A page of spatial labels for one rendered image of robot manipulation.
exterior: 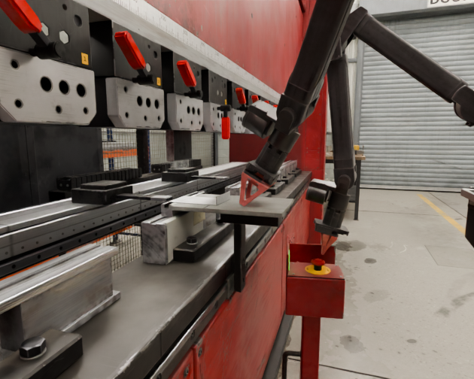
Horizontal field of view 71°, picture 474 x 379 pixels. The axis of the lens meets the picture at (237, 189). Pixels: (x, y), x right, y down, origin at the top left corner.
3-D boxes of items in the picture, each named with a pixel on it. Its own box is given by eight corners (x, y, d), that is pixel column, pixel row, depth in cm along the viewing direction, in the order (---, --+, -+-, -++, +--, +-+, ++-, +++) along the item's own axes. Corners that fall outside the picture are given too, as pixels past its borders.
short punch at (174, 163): (174, 170, 81) (173, 130, 79) (167, 169, 81) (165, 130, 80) (192, 166, 90) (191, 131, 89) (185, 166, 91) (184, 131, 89)
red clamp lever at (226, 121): (229, 139, 96) (229, 104, 94) (216, 139, 97) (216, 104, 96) (232, 139, 97) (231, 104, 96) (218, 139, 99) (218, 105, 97)
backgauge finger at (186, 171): (223, 184, 125) (223, 171, 125) (161, 181, 133) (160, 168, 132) (232, 180, 137) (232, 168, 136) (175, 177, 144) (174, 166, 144)
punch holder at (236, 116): (232, 132, 111) (232, 80, 109) (209, 132, 114) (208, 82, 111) (245, 132, 125) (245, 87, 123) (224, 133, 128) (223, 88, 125)
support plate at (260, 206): (281, 218, 70) (281, 213, 70) (170, 210, 78) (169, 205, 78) (293, 202, 87) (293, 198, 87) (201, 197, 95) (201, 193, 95)
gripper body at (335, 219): (312, 222, 108) (319, 201, 107) (344, 231, 107) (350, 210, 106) (314, 228, 102) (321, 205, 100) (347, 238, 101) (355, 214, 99)
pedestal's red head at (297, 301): (343, 319, 92) (347, 257, 90) (285, 315, 95) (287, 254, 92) (333, 288, 112) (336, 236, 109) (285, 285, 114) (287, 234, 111)
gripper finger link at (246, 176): (226, 198, 76) (246, 163, 73) (235, 193, 83) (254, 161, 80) (251, 215, 75) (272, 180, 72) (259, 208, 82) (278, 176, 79)
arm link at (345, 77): (342, 28, 85) (347, 34, 94) (320, 34, 87) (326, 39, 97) (354, 191, 95) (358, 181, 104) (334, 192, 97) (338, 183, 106)
